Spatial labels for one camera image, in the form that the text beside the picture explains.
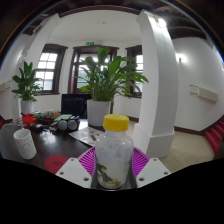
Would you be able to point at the red carpeted staircase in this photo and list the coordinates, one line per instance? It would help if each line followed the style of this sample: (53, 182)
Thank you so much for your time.
(215, 136)

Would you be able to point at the dark wooden glazed door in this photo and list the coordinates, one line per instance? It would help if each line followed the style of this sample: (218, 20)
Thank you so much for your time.
(74, 66)

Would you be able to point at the white wall-mounted unit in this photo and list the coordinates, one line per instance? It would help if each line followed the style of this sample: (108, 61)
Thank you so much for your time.
(4, 87)
(205, 93)

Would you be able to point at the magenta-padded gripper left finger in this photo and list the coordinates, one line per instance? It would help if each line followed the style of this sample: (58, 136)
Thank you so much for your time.
(71, 170)

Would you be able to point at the flat round red coaster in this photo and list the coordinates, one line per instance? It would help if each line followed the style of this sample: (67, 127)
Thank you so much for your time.
(55, 163)

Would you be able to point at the large leafy potted plant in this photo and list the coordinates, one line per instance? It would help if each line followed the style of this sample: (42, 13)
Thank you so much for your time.
(98, 113)

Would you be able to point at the grey round twin speaker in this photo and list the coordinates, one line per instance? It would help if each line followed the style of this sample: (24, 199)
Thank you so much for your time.
(68, 124)

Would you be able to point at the printed paper leaflet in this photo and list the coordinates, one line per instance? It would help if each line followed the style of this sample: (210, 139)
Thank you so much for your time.
(85, 136)

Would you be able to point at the small leafy potted plant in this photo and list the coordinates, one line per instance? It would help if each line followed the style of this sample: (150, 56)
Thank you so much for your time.
(27, 106)

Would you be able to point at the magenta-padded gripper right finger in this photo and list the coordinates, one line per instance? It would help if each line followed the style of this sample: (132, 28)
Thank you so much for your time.
(153, 170)

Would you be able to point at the white speckled cup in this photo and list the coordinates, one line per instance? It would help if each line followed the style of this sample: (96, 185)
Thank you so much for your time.
(25, 144)

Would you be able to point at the narrow dark-framed window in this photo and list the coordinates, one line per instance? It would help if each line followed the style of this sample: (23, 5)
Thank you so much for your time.
(133, 53)

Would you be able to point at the black chair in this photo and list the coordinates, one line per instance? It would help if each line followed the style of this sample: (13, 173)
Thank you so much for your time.
(73, 106)

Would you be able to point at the glowing wall lamp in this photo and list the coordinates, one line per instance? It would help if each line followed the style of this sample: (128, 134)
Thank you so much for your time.
(181, 58)

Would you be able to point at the yellow-capped clear plastic bottle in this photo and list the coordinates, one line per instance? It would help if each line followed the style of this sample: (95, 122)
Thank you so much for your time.
(113, 156)

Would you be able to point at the green exit sign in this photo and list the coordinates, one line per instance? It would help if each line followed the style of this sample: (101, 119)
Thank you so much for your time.
(89, 43)

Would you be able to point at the green flat book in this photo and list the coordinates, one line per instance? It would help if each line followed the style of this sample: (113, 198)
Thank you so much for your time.
(62, 117)

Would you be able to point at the red box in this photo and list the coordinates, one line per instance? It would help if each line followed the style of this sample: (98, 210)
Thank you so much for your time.
(30, 119)

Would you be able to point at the wide dark-framed window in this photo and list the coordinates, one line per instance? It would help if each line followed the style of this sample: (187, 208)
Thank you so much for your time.
(46, 70)

